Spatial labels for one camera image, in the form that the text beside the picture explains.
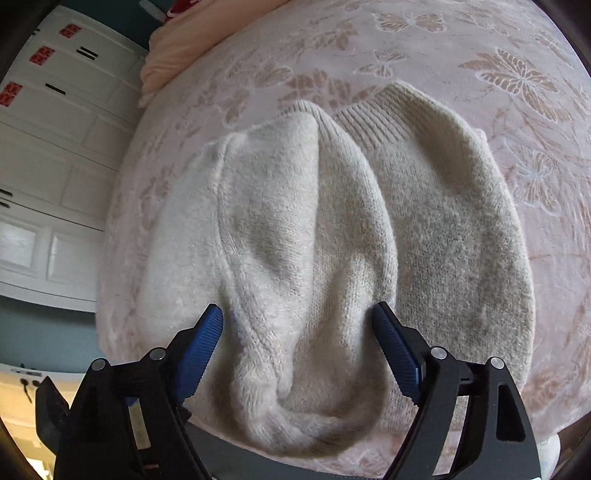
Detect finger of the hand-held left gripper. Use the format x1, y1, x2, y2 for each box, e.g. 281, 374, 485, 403
34, 376, 71, 445

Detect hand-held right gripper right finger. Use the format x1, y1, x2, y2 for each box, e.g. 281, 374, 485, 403
372, 302, 541, 480

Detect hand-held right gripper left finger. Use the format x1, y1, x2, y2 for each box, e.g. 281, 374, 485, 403
53, 303, 225, 480

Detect cream knit sweater black hearts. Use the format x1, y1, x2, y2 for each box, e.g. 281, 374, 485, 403
139, 80, 536, 462

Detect white wardrobe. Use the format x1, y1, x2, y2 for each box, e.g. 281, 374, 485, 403
0, 4, 153, 315

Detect peach duvet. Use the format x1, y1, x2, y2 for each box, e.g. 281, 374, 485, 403
139, 0, 287, 108

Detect pink butterfly pattern blanket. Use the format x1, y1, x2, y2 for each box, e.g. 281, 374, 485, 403
95, 0, 591, 476

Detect red cloth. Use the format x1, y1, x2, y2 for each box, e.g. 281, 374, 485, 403
167, 0, 206, 17

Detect grey headboard side post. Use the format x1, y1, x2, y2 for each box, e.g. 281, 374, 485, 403
139, 0, 166, 22

